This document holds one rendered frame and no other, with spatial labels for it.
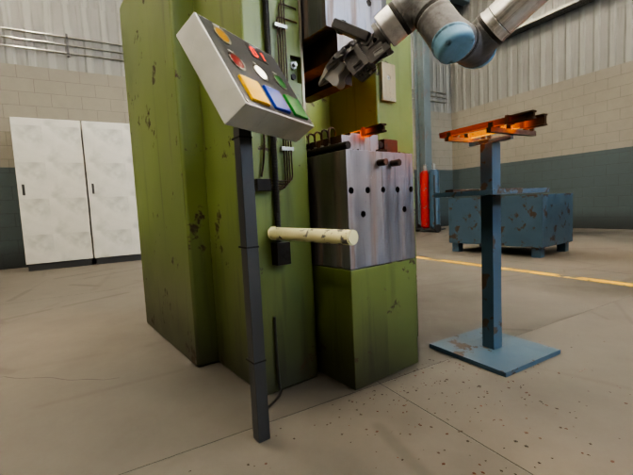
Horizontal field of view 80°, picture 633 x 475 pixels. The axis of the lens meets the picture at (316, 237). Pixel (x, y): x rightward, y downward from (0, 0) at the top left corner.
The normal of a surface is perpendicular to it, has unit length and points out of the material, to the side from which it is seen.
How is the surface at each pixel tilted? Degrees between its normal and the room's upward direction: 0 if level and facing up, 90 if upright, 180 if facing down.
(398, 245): 90
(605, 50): 90
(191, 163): 90
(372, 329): 90
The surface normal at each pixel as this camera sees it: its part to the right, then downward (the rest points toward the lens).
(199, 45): -0.47, 0.10
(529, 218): -0.81, 0.09
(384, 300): 0.61, 0.04
